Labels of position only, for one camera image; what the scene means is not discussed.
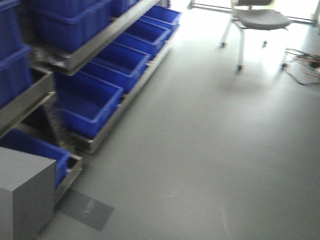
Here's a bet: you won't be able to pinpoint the gray square base block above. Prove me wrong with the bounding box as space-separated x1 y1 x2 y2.
0 147 56 240

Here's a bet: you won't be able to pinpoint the left steel bin rack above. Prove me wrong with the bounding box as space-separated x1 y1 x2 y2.
0 0 171 201

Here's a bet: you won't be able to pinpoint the gray office chair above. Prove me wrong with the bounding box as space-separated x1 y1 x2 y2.
220 0 291 72

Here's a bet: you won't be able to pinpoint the cables on floor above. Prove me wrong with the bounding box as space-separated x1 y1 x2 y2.
284 47 320 86

